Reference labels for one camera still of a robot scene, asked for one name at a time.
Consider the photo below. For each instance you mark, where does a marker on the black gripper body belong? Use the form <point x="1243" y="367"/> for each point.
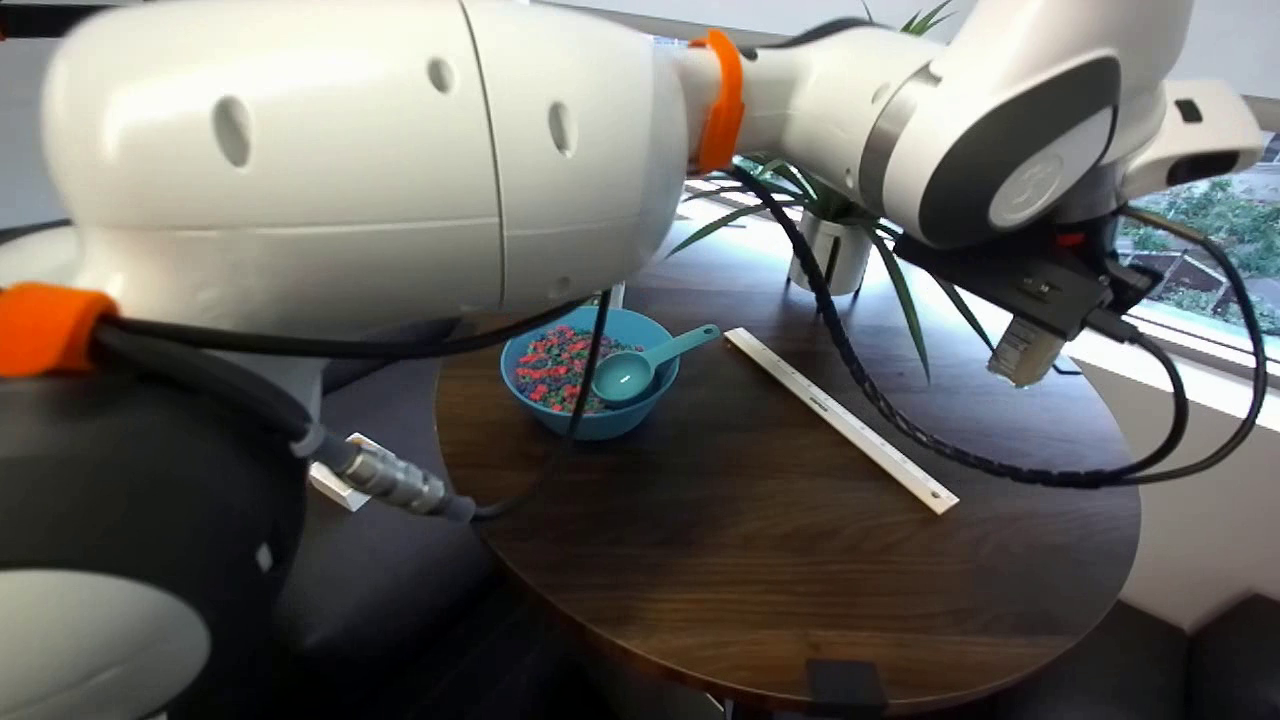
<point x="1042" y="273"/>

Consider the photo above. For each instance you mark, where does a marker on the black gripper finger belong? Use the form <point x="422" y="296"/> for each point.
<point x="1076" y="326"/>
<point x="1008" y="326"/>

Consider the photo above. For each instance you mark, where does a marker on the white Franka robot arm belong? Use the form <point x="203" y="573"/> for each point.
<point x="347" y="163"/>

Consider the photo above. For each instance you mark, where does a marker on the green leafy plant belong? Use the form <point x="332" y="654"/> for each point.
<point x="882" y="261"/>

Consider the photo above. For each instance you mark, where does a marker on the light wooden ruler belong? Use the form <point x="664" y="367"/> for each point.
<point x="855" y="426"/>

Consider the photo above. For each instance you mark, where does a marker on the white plant pot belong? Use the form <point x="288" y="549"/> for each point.
<point x="830" y="253"/>

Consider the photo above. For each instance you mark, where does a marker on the round dark wooden table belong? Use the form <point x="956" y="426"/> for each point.
<point x="800" y="560"/>

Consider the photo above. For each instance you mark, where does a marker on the dark grey upholstered bench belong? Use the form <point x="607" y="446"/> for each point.
<point x="1233" y="662"/>

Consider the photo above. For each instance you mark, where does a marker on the teal plastic scoop spoon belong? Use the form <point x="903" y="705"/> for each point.
<point x="627" y="377"/>

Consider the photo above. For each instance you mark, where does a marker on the black table edge clip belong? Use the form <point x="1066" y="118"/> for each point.
<point x="847" y="682"/>

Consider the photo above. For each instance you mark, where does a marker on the blue bowl with sprinkles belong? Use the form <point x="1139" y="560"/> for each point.
<point x="561" y="403"/>

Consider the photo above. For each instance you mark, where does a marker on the grey window frame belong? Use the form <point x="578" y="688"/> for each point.
<point x="1203" y="340"/>

